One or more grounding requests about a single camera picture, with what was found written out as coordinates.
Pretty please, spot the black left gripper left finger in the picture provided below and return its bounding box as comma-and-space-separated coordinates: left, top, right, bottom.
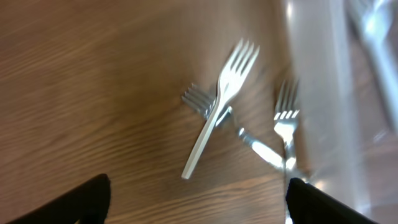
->
11, 174, 111, 224

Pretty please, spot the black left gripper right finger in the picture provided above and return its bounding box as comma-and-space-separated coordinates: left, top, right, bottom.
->
285, 178, 376, 224

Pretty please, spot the white plastic fork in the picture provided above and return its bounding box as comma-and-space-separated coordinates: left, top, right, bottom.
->
181, 40, 260, 180

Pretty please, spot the clear plastic left container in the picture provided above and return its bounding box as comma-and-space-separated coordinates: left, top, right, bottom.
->
282, 1, 397, 223

